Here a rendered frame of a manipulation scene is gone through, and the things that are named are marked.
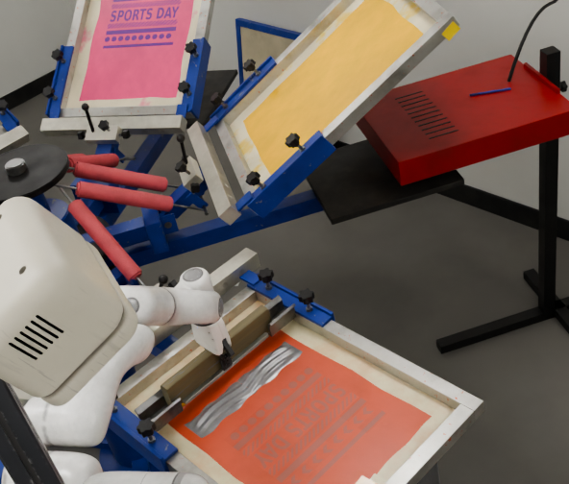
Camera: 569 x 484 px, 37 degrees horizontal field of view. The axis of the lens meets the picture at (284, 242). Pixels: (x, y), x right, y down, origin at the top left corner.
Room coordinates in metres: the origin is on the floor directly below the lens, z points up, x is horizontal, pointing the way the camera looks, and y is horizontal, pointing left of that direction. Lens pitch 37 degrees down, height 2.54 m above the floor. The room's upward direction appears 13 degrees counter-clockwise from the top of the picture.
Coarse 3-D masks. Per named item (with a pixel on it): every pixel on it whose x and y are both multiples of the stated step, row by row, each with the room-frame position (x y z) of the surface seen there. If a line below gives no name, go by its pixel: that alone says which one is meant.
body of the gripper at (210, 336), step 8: (192, 328) 1.62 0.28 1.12; (200, 328) 1.59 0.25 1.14; (208, 328) 1.57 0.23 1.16; (216, 328) 1.57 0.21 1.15; (224, 328) 1.58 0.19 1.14; (200, 336) 1.60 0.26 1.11; (208, 336) 1.57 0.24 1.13; (216, 336) 1.56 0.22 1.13; (224, 336) 1.57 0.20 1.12; (200, 344) 1.61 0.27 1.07; (208, 344) 1.58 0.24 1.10; (216, 344) 1.56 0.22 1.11; (216, 352) 1.56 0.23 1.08
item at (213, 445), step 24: (216, 384) 1.57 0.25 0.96; (192, 408) 1.51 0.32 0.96; (240, 408) 1.47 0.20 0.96; (192, 432) 1.43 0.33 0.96; (216, 432) 1.41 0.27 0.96; (216, 456) 1.34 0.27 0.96; (240, 456) 1.32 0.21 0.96; (240, 480) 1.26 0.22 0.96; (264, 480) 1.24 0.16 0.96; (336, 480) 1.20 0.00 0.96
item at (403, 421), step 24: (288, 336) 1.69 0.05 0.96; (240, 360) 1.64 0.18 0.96; (312, 360) 1.58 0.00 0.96; (264, 384) 1.54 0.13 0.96; (360, 384) 1.46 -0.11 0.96; (384, 408) 1.37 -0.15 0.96; (408, 408) 1.35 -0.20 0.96; (384, 432) 1.30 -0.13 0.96; (408, 432) 1.28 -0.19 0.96; (360, 456) 1.25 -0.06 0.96; (384, 456) 1.23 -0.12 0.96
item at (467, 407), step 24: (240, 312) 1.83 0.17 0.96; (192, 336) 1.74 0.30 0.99; (336, 336) 1.62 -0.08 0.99; (360, 336) 1.60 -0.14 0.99; (168, 360) 1.67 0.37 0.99; (384, 360) 1.49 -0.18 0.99; (120, 384) 1.62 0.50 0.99; (144, 384) 1.62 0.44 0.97; (432, 384) 1.38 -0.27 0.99; (456, 408) 1.32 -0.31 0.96; (480, 408) 1.29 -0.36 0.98; (456, 432) 1.23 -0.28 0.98; (432, 456) 1.18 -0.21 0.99; (408, 480) 1.13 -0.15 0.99
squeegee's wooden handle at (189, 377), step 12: (252, 312) 1.70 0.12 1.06; (264, 312) 1.70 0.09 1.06; (240, 324) 1.67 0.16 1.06; (252, 324) 1.67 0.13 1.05; (264, 324) 1.69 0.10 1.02; (240, 336) 1.64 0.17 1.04; (252, 336) 1.66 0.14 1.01; (240, 348) 1.63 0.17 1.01; (192, 360) 1.57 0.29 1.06; (204, 360) 1.57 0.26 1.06; (216, 360) 1.59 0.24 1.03; (180, 372) 1.54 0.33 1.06; (192, 372) 1.54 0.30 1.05; (204, 372) 1.56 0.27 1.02; (168, 384) 1.51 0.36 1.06; (180, 384) 1.51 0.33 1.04; (192, 384) 1.53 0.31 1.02; (168, 396) 1.49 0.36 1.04; (180, 396) 1.51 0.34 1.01
